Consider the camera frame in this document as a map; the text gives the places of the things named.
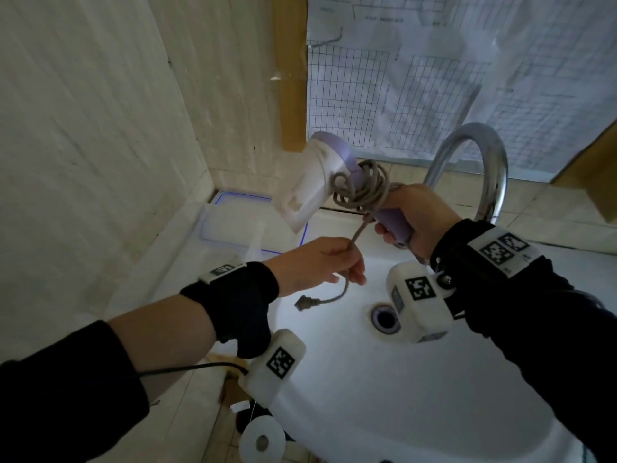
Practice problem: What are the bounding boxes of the person's left hand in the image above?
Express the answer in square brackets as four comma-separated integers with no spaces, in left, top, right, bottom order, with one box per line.
[262,235,367,298]

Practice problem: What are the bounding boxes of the person's right hand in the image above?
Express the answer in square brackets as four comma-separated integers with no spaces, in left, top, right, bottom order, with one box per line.
[373,183,463,266]

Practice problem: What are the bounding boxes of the clear box blue rim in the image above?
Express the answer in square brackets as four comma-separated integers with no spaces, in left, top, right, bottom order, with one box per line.
[200,190,309,259]

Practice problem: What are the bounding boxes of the person's left forearm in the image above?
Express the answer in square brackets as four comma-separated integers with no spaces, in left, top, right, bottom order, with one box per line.
[0,293,218,463]

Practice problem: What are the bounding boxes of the person's right forearm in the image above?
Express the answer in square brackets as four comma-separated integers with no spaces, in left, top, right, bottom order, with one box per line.
[462,255,617,463]

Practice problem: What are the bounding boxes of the chrome curved faucet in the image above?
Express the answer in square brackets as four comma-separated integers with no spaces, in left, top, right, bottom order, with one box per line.
[423,122,510,225]

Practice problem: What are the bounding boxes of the metal sink drain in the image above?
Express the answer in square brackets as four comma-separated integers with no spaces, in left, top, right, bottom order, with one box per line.
[370,303,402,336]

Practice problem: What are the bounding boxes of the gridded paper sheets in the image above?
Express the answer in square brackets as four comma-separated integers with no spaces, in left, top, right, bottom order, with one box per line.
[307,0,617,183]

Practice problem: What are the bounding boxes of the white ceramic sink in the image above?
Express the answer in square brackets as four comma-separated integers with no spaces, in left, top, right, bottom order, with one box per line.
[103,206,617,463]

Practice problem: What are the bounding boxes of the white toilet paper roll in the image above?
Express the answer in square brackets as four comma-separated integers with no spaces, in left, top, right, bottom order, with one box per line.
[239,414,286,463]

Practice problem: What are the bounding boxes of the black right wrist strap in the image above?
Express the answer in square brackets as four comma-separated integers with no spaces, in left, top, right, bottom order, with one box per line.
[430,218,543,295]

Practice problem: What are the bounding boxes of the black wrist strap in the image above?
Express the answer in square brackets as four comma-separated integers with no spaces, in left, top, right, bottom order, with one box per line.
[430,218,543,295]
[179,260,280,360]

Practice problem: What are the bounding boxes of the black left wrist strap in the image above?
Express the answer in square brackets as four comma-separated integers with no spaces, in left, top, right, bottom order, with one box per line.
[179,260,280,360]

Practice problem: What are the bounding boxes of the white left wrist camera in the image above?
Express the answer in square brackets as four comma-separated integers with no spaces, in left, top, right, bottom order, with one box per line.
[238,329,307,410]

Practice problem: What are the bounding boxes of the thin black cable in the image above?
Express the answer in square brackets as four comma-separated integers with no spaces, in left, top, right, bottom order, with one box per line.
[137,362,249,381]

